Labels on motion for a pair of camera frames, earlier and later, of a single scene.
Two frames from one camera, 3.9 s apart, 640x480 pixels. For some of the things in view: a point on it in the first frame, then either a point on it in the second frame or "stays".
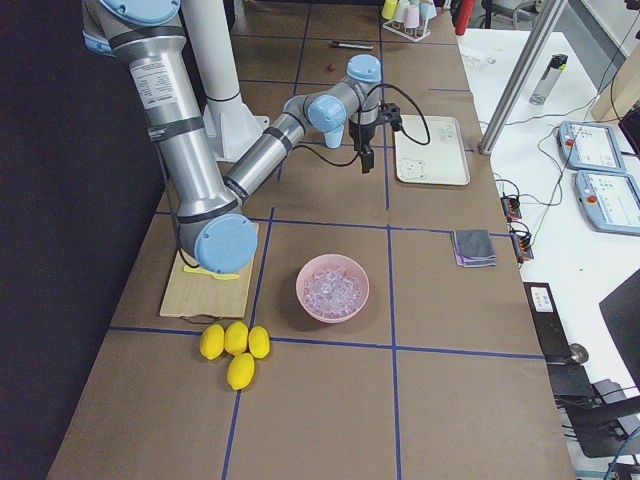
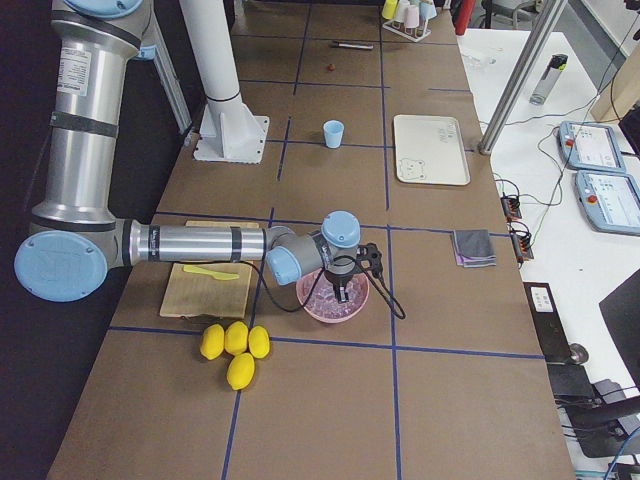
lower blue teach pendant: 609,202 stays
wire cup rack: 413,33 stays
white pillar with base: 231,123 stays
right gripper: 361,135 to 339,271
